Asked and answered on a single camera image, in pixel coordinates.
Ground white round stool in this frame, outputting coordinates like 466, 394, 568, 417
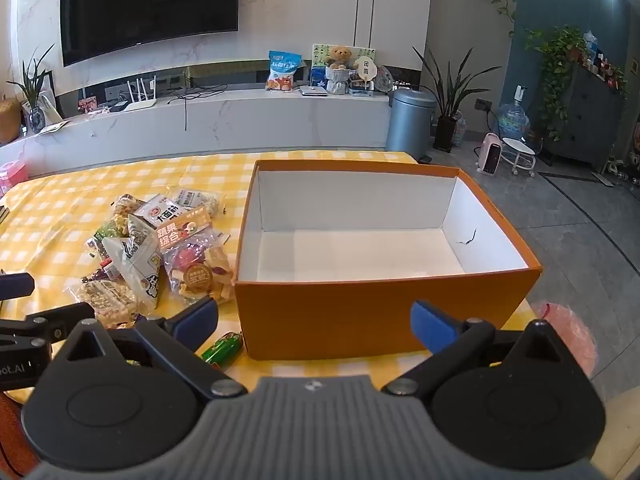
499, 137, 537, 177

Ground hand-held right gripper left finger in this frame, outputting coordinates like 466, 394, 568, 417
50, 296, 249, 402

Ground grey drawer cabinet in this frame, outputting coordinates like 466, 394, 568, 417
542, 64, 627, 172

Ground white round hand fan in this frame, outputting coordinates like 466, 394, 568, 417
352, 54, 376, 87

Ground white cartoon snack packet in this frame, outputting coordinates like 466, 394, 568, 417
102, 214, 167, 312

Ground white router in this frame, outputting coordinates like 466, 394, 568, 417
122, 75, 159, 113

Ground grey round trash can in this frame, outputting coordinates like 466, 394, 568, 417
385, 87, 437, 157

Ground green sausage packet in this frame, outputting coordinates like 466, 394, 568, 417
201, 332, 245, 365

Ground woven basket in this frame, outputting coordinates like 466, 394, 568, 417
0, 97, 22, 144

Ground black cables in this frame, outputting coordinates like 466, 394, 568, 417
167, 67, 262, 132

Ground pink box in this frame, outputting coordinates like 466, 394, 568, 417
0, 160, 32, 199

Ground green picture card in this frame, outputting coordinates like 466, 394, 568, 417
310, 43, 376, 84

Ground dark berry snack packet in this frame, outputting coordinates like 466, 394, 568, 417
82, 255, 122, 284

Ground blue water jug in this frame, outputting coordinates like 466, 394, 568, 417
492, 86, 532, 144

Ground black flat television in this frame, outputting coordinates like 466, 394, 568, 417
59, 0, 240, 68

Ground red cap snack packet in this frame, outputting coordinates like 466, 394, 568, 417
67, 277, 142, 329

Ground plant in glass vase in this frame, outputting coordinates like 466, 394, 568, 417
6, 44, 57, 134

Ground leafy plant black pot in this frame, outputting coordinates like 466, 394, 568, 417
412, 47, 502, 154

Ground grey printed snack packet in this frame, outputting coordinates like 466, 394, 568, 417
167, 187, 224, 222

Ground marble television bench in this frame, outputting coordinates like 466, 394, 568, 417
0, 57, 394, 177

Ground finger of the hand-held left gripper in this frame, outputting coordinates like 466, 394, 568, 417
0, 303, 96, 347
0, 273, 36, 303

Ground pink space heater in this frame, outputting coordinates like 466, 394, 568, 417
474, 132, 506, 176

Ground pink plastic bag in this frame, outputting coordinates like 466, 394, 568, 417
529, 300, 599, 377

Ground clear popcorn snack packet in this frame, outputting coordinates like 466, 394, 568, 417
107, 194, 146, 237

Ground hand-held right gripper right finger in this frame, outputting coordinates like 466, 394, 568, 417
381, 299, 578, 399

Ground blue snack bag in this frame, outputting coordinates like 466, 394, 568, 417
265, 50, 305, 92

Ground green snack packet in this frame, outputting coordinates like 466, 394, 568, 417
85, 220, 119, 257

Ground fruit crisps packet orange label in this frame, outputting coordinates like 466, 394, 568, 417
159, 209, 236, 307

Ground orange cardboard box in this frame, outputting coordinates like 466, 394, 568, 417
233, 159, 544, 362

